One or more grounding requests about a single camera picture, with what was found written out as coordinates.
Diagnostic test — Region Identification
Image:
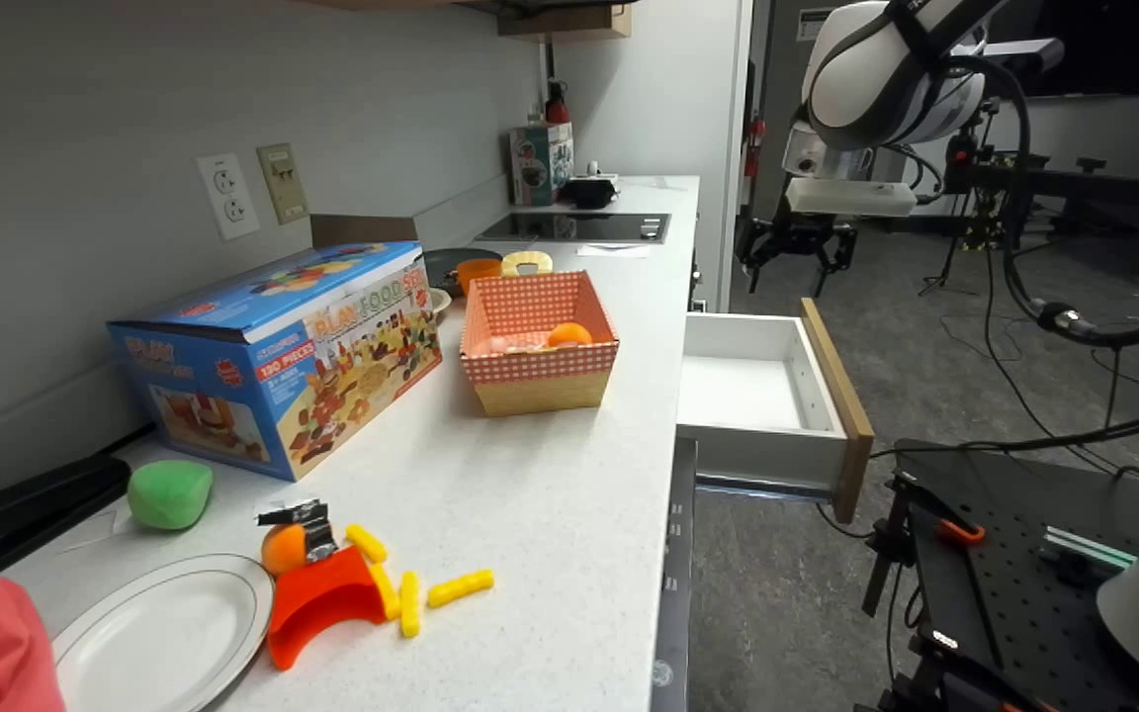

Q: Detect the orange toy food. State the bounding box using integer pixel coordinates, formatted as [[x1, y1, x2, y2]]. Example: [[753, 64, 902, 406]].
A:
[[540, 319, 597, 352]]

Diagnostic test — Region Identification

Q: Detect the yellow plate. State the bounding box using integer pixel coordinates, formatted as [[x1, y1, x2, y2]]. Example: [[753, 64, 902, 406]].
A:
[[500, 246, 556, 280]]

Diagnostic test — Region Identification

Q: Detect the thick black cable hose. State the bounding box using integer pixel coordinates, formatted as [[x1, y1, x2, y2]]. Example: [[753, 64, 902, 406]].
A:
[[979, 64, 1139, 358]]

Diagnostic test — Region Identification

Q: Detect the checkered lined basket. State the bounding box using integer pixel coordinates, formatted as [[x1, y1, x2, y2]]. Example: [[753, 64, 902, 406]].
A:
[[453, 268, 625, 420]]

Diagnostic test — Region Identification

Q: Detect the orange black clamp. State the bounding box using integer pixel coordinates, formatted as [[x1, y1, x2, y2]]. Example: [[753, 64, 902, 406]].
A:
[[858, 507, 991, 625]]

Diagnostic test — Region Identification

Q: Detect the yellow toy fry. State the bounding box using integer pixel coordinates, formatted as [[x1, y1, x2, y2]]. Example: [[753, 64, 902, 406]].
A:
[[345, 521, 401, 575], [424, 566, 500, 612], [390, 566, 427, 645]]

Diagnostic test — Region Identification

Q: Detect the orange yellow toy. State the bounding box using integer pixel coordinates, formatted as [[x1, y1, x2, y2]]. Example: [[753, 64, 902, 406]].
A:
[[260, 542, 401, 674]]

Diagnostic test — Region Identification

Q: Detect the black pot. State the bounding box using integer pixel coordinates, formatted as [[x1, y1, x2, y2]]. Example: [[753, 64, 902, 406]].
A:
[[556, 174, 621, 215]]

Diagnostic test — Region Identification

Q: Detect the beige switch plate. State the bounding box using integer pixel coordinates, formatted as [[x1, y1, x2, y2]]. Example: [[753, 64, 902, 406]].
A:
[[254, 140, 311, 225]]

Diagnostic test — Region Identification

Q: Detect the white wall outlet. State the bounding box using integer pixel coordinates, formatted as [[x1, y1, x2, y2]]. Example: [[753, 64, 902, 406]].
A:
[[195, 149, 266, 246]]

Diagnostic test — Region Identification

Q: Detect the grey bar camera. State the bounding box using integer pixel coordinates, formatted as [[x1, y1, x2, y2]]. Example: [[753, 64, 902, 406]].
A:
[[979, 37, 1068, 78]]

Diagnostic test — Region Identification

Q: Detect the dark round tray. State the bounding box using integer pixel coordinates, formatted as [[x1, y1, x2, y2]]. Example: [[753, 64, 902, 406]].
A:
[[418, 240, 506, 289]]

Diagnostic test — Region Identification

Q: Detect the blue toy food box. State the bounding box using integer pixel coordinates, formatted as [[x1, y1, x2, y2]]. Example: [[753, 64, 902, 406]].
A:
[[105, 238, 447, 483]]

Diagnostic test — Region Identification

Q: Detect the red capped bottle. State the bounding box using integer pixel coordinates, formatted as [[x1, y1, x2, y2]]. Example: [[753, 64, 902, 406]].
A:
[[540, 78, 583, 192]]

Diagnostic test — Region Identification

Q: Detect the green toy food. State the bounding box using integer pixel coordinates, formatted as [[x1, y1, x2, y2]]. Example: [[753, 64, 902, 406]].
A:
[[124, 455, 217, 538]]

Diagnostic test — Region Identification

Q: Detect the printed carton box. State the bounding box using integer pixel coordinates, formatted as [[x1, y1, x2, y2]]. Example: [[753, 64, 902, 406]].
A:
[[506, 118, 563, 209]]

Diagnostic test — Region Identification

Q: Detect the black camera stand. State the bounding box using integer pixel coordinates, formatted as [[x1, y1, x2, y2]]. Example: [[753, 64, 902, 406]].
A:
[[939, 131, 1139, 246]]

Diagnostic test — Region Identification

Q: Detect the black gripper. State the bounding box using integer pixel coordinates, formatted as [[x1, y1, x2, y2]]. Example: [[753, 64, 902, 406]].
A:
[[741, 209, 867, 302]]

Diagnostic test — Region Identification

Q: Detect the orange toy ball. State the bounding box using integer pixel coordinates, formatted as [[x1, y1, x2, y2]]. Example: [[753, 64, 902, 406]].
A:
[[257, 521, 311, 578]]

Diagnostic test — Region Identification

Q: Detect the teal white tube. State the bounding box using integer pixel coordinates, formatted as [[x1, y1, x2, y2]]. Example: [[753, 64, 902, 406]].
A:
[[1040, 521, 1139, 575]]

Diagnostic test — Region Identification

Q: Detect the black white toy piece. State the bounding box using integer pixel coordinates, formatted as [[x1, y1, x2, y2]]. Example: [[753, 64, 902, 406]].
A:
[[254, 496, 339, 566]]

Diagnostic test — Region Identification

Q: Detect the tall white cabinet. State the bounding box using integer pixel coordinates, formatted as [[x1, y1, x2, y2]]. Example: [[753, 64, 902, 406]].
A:
[[554, 0, 759, 314]]

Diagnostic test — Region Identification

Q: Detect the thin black cable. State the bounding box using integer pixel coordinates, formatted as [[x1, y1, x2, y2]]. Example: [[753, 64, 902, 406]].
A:
[[975, 232, 1139, 467]]

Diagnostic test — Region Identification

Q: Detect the orange cup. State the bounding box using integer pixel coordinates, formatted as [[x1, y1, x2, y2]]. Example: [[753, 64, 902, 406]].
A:
[[447, 254, 506, 297]]

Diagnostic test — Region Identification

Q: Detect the black stove top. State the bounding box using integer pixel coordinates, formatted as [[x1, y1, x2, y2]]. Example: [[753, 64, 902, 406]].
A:
[[474, 209, 674, 250]]

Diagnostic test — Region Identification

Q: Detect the black breadboard table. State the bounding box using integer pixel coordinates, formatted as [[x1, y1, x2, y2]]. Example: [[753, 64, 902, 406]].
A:
[[882, 439, 1139, 712]]

